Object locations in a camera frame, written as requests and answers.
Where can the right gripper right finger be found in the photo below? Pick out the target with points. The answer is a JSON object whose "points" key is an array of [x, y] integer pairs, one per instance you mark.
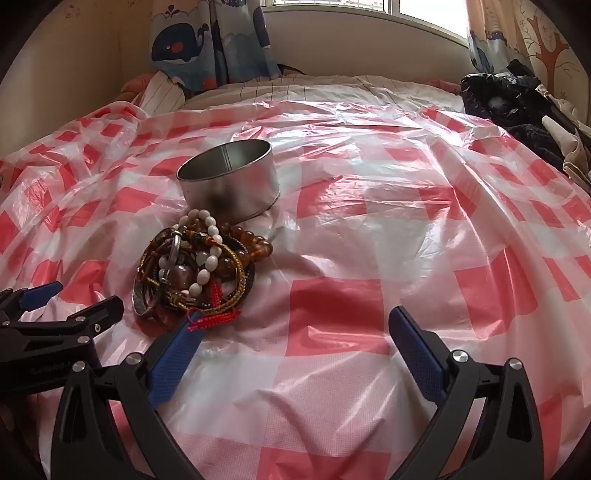
{"points": [[507, 443]]}

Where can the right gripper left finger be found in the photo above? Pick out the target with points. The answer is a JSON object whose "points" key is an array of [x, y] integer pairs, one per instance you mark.
{"points": [[86, 443]]}

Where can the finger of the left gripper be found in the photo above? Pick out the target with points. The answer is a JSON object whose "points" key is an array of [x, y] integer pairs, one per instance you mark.
{"points": [[14, 303], [89, 322]]}

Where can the silver bangle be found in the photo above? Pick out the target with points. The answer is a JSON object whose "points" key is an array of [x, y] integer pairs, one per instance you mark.
{"points": [[152, 273]]}

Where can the red white checkered plastic sheet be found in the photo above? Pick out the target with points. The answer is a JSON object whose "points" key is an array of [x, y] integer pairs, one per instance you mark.
{"points": [[440, 212]]}

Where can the round silver metal tin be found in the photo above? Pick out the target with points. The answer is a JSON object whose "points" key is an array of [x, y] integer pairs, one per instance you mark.
{"points": [[235, 181]]}

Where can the pink cloth by pillow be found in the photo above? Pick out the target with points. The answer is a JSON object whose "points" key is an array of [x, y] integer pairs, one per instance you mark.
{"points": [[133, 89]]}

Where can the striped white pillow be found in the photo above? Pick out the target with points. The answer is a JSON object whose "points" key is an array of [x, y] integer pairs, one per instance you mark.
{"points": [[161, 96]]}

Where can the blue whale print curtain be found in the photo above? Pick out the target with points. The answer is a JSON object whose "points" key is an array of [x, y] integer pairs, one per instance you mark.
{"points": [[206, 44]]}

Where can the black jacket pile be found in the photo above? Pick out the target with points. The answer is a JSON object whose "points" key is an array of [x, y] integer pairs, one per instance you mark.
{"points": [[517, 101]]}

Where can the striped white bed sheet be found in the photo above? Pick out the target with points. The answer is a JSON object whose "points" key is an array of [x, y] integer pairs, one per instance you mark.
{"points": [[366, 89]]}

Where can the window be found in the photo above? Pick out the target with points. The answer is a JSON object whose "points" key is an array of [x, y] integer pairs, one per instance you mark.
{"points": [[449, 17]]}

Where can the tree print curtain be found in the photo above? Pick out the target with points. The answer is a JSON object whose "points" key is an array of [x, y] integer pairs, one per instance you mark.
{"points": [[502, 31]]}

